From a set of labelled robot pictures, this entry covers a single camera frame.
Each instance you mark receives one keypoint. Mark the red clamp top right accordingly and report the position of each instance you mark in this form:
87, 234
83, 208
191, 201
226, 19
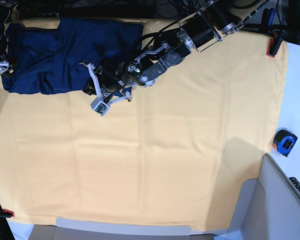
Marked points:
276, 39

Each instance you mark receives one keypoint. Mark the red clamp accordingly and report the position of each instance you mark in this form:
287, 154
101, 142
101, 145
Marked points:
4, 213
276, 39

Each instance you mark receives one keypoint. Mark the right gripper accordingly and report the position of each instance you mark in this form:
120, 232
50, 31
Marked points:
7, 64

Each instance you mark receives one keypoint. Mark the white cardboard box bottom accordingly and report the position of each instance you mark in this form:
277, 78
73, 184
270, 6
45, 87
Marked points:
66, 229

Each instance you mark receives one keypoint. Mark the blue long-sleeve T-shirt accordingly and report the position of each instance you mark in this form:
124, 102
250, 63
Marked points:
49, 61

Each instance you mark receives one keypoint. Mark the yellow table cloth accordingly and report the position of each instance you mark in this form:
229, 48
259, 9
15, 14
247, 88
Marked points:
177, 154

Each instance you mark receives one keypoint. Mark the blue black tape measure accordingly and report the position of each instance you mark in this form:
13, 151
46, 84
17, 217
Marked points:
284, 141

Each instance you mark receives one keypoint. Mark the white cardboard box right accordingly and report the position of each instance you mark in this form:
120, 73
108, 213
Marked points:
268, 207

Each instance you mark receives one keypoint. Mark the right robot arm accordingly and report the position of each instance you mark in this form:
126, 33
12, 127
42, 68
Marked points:
6, 8

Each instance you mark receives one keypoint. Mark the white cardboard box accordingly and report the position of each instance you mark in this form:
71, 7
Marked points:
268, 207
66, 229

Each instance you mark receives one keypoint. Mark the black perforated object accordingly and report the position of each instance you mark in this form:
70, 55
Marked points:
295, 182

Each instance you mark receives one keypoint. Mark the red clamp bottom left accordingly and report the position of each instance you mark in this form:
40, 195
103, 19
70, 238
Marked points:
4, 213

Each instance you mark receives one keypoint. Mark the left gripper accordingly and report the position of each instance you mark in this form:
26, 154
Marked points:
112, 79

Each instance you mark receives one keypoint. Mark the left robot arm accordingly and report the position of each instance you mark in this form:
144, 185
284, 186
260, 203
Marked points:
214, 20

